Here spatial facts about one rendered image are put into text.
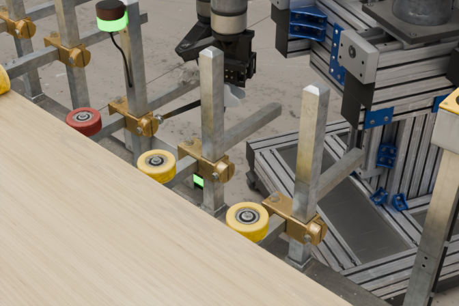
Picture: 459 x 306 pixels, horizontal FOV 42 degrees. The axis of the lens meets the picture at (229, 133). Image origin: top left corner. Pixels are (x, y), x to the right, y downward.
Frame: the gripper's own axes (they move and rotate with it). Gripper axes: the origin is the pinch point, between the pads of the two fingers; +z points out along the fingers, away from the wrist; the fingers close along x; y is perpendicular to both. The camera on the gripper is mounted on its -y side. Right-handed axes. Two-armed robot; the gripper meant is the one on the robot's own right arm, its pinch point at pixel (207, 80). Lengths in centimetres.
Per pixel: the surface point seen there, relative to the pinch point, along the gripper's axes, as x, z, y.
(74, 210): -24, -9, -62
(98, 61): 162, 84, 74
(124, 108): 0.0, -5.4, -29.6
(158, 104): -1.5, -2.6, -20.1
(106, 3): -3.5, -35.2, -32.9
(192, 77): -1.1, -4.5, -6.9
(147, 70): 132, 84, 86
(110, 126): -1.5, -3.7, -35.4
